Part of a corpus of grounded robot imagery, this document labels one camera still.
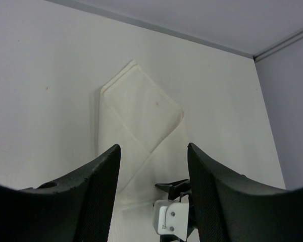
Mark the white cloth napkin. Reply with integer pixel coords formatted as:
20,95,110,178
94,59,190,242

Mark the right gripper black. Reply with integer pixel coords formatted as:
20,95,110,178
155,179,197,241

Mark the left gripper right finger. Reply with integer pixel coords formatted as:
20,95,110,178
187,143,303,241

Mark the right aluminium frame post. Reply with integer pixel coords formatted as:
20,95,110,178
253,28,303,63

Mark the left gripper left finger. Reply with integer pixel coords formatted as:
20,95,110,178
0,144,121,241

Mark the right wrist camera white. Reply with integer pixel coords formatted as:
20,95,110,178
153,200,189,241

